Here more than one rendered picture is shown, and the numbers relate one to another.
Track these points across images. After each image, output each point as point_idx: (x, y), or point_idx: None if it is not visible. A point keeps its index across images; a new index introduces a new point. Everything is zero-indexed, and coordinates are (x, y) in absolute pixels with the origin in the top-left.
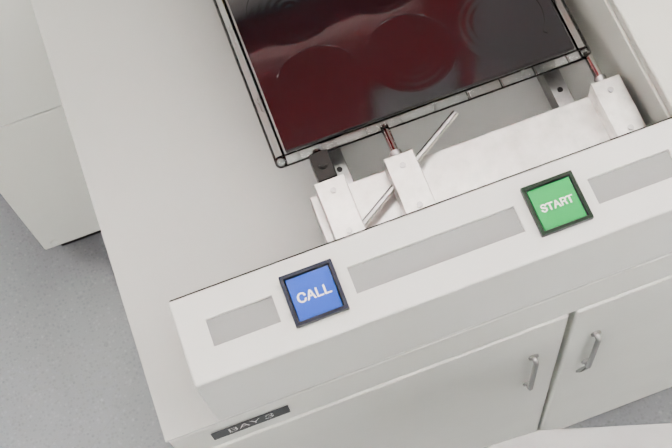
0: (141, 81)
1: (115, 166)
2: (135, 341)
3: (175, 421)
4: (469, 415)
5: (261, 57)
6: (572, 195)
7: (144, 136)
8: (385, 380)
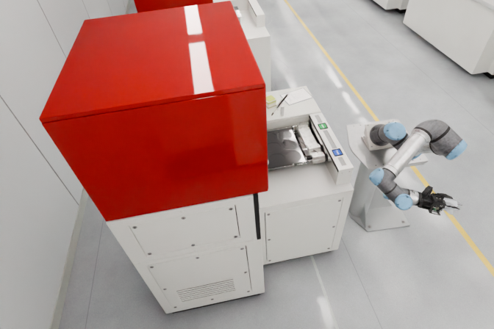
0: (281, 190)
1: (299, 194)
2: (335, 193)
3: (350, 188)
4: None
5: (287, 163)
6: (321, 124)
7: (293, 190)
8: None
